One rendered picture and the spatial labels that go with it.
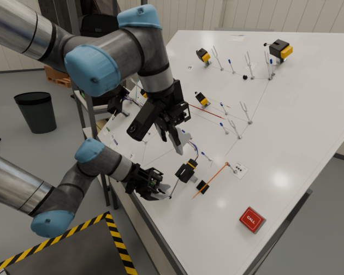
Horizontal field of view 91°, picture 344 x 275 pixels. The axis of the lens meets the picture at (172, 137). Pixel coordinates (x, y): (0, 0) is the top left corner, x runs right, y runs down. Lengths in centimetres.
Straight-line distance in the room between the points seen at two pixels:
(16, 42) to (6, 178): 27
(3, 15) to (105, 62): 15
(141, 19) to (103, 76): 12
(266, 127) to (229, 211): 33
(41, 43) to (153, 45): 19
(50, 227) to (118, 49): 40
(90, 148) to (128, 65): 27
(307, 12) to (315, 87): 285
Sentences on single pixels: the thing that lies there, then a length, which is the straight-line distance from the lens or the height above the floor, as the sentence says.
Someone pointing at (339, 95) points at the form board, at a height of 142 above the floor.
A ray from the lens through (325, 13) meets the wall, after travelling 360.
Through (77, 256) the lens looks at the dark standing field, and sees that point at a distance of 181.
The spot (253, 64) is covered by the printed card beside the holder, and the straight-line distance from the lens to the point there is 92.
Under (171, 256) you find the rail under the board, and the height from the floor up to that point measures 86.
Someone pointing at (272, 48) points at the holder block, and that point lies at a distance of 84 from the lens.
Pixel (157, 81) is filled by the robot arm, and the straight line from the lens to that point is 38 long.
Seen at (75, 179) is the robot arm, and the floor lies 119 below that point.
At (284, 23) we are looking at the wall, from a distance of 361.
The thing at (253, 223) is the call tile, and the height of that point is 109.
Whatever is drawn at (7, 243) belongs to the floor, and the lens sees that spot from 212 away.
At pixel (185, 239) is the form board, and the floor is 92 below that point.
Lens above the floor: 154
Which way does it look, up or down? 30 degrees down
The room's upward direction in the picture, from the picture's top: 5 degrees clockwise
